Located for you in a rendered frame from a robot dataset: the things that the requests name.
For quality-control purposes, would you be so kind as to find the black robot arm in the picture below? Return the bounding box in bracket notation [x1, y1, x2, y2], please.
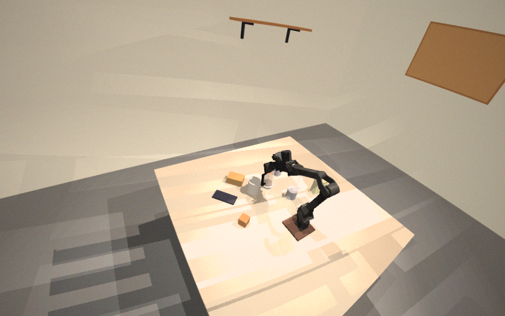
[272, 150, 340, 231]

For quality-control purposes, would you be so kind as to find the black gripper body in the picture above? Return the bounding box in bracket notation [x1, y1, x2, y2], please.
[264, 161, 284, 173]

